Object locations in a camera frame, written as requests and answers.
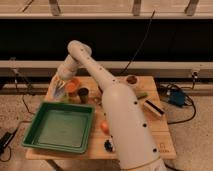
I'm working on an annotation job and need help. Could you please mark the yellow gripper fingers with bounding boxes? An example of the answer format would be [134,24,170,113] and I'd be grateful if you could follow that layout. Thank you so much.
[56,79,65,90]

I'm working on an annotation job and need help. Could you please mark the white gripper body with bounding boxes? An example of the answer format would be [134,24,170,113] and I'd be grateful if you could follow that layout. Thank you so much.
[57,55,79,80]

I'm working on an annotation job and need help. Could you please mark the white blue towel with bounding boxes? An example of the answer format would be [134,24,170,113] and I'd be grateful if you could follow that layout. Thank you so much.
[52,82,65,98]

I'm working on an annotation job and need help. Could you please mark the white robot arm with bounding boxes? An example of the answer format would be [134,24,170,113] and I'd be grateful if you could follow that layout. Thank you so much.
[56,40,167,171]

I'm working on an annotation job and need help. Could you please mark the green plastic cup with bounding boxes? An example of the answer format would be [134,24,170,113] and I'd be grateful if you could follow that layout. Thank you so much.
[60,95,69,103]

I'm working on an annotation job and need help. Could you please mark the dark metal cup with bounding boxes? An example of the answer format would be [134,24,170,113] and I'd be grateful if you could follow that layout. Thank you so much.
[78,88,89,104]

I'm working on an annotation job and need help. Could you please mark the white cup with brown contents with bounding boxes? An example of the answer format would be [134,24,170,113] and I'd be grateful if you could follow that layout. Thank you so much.
[126,75,138,88]

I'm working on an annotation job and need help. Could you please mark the orange bowl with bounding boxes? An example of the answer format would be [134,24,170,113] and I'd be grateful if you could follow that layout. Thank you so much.
[65,78,80,93]

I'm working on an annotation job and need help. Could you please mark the wooden table board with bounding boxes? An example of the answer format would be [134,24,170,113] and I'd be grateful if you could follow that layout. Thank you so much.
[26,76,176,160]

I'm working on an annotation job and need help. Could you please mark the green plastic tray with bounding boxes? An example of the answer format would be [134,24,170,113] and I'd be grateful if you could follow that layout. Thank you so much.
[22,102,94,154]

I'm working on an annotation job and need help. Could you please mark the orange fruit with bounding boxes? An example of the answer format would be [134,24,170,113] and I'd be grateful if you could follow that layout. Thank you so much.
[100,121,109,135]

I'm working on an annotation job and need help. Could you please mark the white dish brush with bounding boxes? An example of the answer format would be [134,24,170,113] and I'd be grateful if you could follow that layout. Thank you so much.
[104,139,115,152]

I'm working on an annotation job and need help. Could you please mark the black power adapter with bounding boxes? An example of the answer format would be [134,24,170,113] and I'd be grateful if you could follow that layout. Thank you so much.
[0,132,14,155]

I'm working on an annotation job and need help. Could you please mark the green pea pod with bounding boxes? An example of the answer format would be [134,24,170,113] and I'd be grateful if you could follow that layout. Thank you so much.
[136,93,148,99]

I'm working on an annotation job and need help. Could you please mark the wooden black block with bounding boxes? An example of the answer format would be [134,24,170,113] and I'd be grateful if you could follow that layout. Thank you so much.
[144,100,164,117]

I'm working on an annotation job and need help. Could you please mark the black hanging cable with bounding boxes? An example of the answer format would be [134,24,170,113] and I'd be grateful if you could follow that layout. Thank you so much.
[119,9,156,76]

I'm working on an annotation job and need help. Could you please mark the blue device with cables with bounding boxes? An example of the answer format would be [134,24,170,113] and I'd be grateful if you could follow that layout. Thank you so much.
[169,90,185,107]

